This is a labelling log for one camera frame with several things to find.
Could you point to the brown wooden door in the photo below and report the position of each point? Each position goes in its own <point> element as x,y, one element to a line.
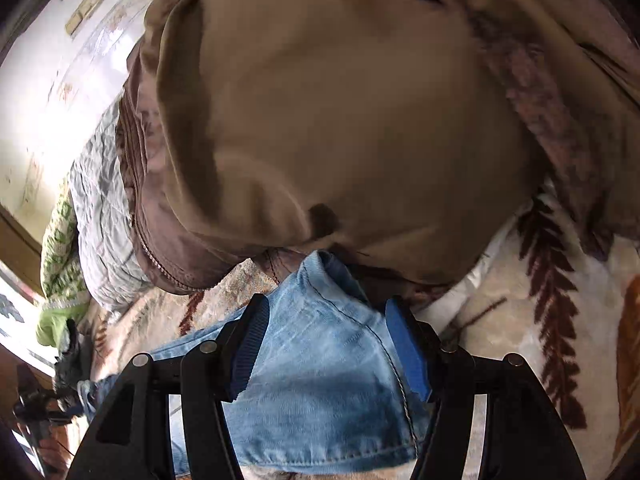
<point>17,240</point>

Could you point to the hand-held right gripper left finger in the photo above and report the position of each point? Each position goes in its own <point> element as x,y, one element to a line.
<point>246,355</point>

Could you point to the dark patterned cloth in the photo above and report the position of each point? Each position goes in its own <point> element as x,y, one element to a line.
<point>69,360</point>

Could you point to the brown tan garment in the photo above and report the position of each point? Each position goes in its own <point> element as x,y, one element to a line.
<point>325,110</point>

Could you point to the green patterned cloth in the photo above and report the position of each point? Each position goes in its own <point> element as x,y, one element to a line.
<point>60,260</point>

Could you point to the cream leaf print blanket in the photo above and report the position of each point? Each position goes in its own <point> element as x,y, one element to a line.
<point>500,290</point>

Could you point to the grey quilted bedcover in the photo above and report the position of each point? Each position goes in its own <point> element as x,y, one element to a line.
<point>100,220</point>

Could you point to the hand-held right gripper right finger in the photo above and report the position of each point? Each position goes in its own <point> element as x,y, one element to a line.
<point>407,350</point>

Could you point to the light blue denim pants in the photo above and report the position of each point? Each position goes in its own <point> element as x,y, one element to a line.
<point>320,360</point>

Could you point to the beige wall switch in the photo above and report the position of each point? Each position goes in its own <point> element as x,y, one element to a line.
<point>76,22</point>

